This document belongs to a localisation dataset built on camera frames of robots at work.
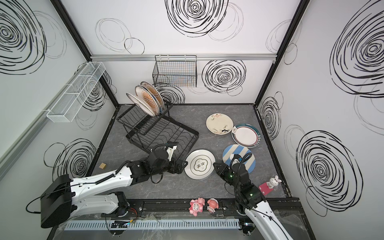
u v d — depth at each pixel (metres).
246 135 1.05
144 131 0.75
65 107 0.72
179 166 0.69
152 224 0.96
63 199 0.40
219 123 1.07
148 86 0.77
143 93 0.84
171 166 0.68
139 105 0.87
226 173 0.71
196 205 0.72
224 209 0.74
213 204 0.73
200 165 0.87
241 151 0.94
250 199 0.58
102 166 0.87
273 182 0.75
